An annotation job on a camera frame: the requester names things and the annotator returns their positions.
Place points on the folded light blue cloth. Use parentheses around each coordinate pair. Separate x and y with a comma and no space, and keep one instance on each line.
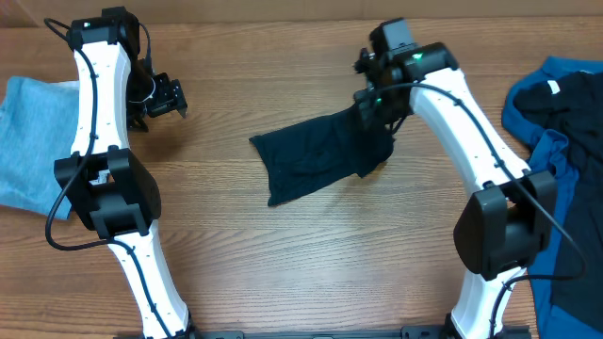
(38,125)

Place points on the black t-shirt at right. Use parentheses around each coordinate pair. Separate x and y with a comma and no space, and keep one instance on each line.
(572,106)

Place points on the dark navy t-shirt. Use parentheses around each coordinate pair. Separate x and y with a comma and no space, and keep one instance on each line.
(307,156)

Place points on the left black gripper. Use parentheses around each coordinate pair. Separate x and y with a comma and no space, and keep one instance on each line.
(173,99)

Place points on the blue t-shirt at right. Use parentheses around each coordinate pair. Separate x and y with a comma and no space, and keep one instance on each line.
(560,257)

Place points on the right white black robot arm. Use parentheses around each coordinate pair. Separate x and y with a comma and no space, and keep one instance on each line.
(506,221)

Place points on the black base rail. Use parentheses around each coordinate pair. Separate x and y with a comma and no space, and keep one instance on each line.
(330,334)

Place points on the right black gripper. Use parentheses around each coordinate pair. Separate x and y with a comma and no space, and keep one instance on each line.
(369,115)

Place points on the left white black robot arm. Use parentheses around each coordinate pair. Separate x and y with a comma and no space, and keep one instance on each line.
(109,189)

